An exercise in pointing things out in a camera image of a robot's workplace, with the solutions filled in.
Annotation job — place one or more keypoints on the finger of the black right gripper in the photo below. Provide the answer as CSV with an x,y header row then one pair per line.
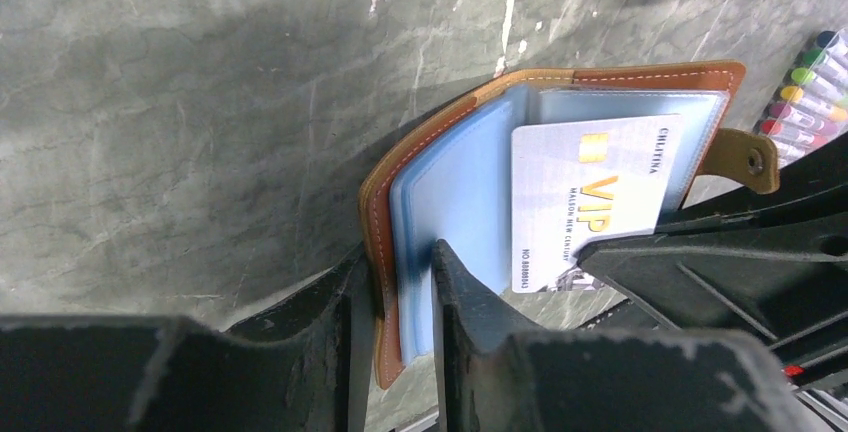
x,y
784,284
812,187

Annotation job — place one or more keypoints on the white VIP credit card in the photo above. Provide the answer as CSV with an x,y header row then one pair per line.
x,y
576,183

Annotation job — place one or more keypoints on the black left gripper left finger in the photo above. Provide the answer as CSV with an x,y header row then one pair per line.
x,y
303,364

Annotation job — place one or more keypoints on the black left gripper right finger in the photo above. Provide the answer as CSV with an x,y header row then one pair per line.
x,y
497,370

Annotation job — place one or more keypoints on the brown leather card holder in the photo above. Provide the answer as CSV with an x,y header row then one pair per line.
x,y
450,177

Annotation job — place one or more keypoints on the pack of coloured markers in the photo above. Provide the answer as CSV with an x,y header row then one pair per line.
x,y
809,108

